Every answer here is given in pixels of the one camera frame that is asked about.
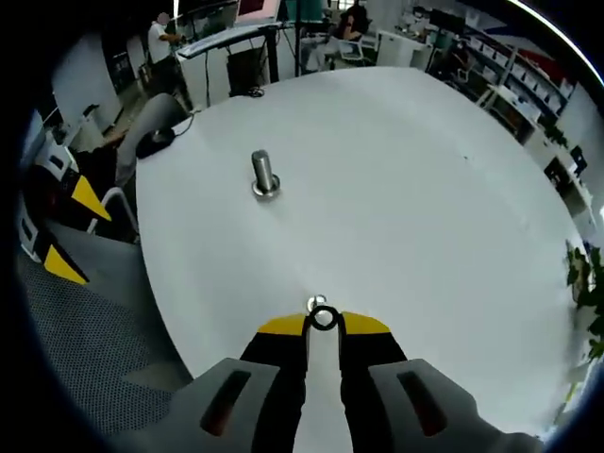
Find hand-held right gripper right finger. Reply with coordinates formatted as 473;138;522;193
335;310;546;453

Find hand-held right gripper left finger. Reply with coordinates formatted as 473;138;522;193
110;312;312;453

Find black washer ring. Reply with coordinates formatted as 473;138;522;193
310;305;339;332

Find thick threaded steel stud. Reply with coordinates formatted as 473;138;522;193
249;149;282;202

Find grey mesh office chair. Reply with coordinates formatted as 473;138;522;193
18;186;194;435

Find black power adapter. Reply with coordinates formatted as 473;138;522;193
135;127;176;159

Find grey chair backrest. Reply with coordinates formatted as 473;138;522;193
115;92;190;185

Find grey curved desk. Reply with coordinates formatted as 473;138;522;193
175;21;296;109

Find potted green plant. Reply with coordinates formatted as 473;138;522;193
563;240;604;364

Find large computer monitor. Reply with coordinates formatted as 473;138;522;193
235;0;280;23

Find long white desk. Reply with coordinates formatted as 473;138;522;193
518;117;598;227

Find small green plant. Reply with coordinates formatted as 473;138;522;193
542;117;570;147

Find white cabinet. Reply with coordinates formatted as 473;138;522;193
375;28;433;70

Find row of white storage bins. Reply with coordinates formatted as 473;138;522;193
471;40;575;112

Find metal storage shelf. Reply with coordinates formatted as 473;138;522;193
464;27;579;119

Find black adapter cable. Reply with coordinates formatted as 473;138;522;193
172;109;198;139

